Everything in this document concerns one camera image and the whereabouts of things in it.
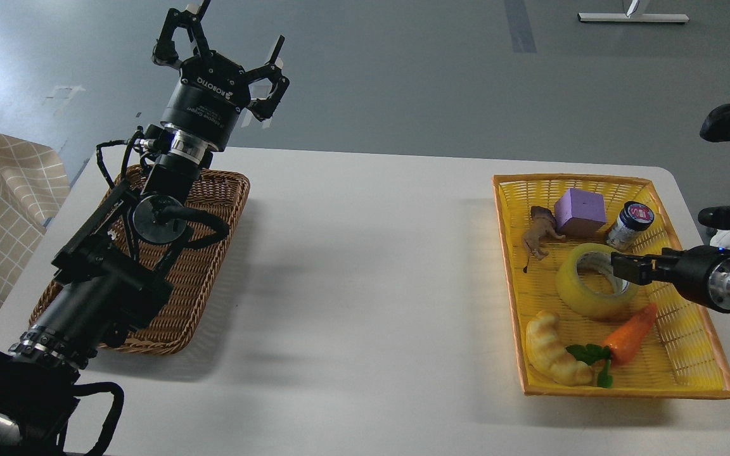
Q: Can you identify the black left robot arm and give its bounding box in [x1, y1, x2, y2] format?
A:
[0, 1, 290, 455]

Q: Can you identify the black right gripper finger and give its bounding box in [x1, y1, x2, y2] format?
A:
[612, 262, 660, 286]
[611, 251, 661, 268]

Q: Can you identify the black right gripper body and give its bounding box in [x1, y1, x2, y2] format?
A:
[656, 246, 730, 314]

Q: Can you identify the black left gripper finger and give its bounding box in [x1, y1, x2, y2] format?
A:
[242, 35, 291, 124]
[152, 0, 212, 69]

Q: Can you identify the purple foam cube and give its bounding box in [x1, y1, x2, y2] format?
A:
[554, 188, 608, 238]

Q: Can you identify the toy croissant bread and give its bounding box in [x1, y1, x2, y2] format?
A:
[524, 310, 594, 386]

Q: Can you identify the white stand base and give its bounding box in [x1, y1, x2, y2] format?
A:
[577, 1, 690, 24]

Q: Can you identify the yellow plastic basket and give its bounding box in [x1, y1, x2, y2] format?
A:
[493, 174, 730, 399]

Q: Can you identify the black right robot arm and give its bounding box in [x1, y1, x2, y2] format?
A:
[611, 205, 730, 314]

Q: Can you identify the brown toy animal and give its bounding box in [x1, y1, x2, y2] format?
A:
[522, 206, 566, 274]

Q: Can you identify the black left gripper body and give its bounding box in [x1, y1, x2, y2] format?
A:
[160, 55, 276, 152]

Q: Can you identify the yellow tape roll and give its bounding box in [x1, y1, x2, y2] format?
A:
[555, 243, 641, 320]

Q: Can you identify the brown wicker basket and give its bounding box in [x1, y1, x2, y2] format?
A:
[10, 165, 251, 364]

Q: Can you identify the small jar with dark lid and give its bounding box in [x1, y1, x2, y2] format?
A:
[605, 200, 655, 251]

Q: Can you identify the orange toy carrot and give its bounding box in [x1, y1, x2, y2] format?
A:
[566, 303, 658, 388]

